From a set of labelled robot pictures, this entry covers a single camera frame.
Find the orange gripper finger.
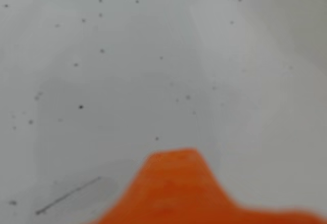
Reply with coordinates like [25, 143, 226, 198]
[91, 147, 327, 224]

